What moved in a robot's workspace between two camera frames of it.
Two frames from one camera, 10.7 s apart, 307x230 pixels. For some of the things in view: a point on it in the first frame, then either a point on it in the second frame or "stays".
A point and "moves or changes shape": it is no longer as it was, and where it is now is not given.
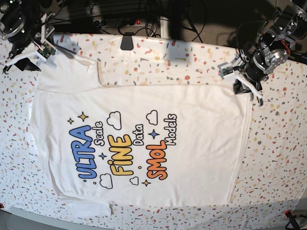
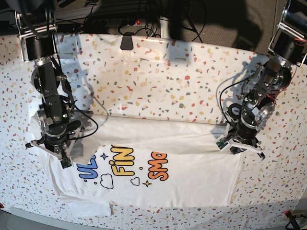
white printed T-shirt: (100, 147) moves or changes shape
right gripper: (255, 68) to (247, 129)
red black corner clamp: (288, 213) stays
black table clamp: (126, 43) stays
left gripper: (41, 35) to (57, 135)
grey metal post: (164, 27) stays
